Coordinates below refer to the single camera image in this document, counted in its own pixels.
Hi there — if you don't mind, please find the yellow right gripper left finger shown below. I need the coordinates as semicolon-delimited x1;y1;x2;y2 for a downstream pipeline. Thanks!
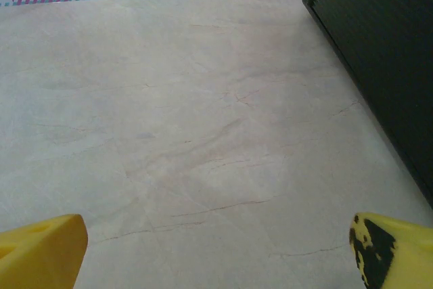
0;213;89;289

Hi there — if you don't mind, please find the black ribbed carry case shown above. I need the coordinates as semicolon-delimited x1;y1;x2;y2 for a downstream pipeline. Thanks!
300;0;433;208

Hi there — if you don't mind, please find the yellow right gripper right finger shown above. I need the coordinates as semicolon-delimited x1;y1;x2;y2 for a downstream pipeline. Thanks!
348;212;433;289

